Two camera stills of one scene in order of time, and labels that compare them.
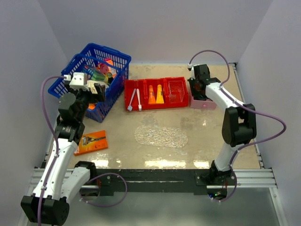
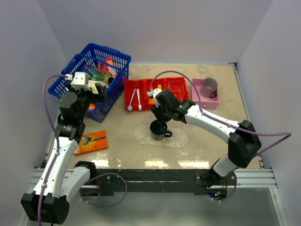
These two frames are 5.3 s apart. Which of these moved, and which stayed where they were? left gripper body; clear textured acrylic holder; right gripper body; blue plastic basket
Moved: right gripper body
Stayed: clear textured acrylic holder; blue plastic basket; left gripper body
